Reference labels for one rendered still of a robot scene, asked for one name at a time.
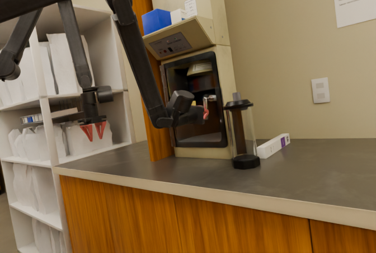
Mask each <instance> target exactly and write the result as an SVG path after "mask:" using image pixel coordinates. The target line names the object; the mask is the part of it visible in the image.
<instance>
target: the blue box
mask: <svg viewBox="0 0 376 253"><path fill-rule="evenodd" d="M142 23H143V29H144V35H148V34H150V33H152V32H155V31H157V30H160V29H162V28H165V27H167V26H169V25H172V21H171V14H170V11H165V10H161V9H158V8H156V9H155V10H152V11H150V12H148V13H146V14H144V15H142Z"/></svg>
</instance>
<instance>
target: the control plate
mask: <svg viewBox="0 0 376 253"><path fill-rule="evenodd" d="M175 38H176V39H177V40H175ZM167 40H168V41H169V43H168V42H167ZM183 44H184V46H182V45H183ZM149 45H150V46H151V47H152V48H153V50H154V51H155V52H156V53H157V54H158V55H159V57H160V58H161V57H165V56H168V55H171V54H174V53H178V52H181V51H184V50H188V49H191V48H192V47H191V45H190V44H189V42H188V41H187V40H186V38H185V37H184V36H183V34H182V33H181V32H178V33H176V34H173V35H170V36H168V37H165V38H163V39H159V40H157V41H154V42H152V43H149ZM178 46H180V47H178ZM169 47H170V48H171V49H172V50H173V51H172V52H170V51H169V49H168V48H169ZM174 47H176V48H175V49H174ZM164 50H166V51H167V52H166V53H165V52H164ZM159 52H161V54H160V53H159Z"/></svg>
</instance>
